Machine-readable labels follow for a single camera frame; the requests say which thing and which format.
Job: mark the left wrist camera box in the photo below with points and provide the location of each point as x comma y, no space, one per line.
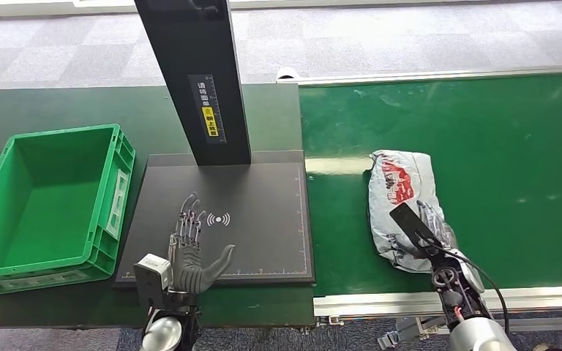
151,281

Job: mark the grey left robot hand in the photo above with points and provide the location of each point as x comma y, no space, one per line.
189,271

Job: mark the black and yellow column label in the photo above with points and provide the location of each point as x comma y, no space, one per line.
207,97

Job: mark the green conveyor belt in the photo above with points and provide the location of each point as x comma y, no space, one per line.
504,145

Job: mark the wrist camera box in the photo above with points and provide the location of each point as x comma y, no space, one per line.
414,227
151,281

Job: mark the black weighing scale platform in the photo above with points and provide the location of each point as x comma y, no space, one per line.
261,218

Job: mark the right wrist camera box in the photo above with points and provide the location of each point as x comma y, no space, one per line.
414,227

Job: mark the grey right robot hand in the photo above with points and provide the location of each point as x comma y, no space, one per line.
433,220

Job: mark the black scale column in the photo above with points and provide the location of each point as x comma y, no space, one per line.
184,48

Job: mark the green plastic basket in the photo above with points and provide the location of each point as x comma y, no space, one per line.
43,208

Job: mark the grey plastic mailer package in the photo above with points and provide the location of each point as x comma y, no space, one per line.
397,227

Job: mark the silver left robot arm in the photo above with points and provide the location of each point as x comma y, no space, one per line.
164,332

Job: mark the grey metal bracket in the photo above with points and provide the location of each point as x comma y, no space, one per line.
407,332

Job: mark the aluminium conveyor frame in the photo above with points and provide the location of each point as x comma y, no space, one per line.
383,303

